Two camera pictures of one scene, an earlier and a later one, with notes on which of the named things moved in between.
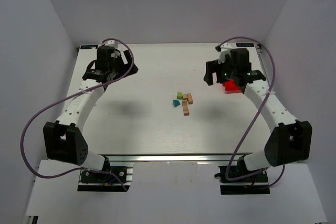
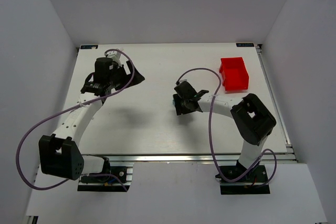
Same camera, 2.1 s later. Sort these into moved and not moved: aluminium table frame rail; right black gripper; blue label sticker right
Moved: right black gripper
Not moved: aluminium table frame rail; blue label sticker right
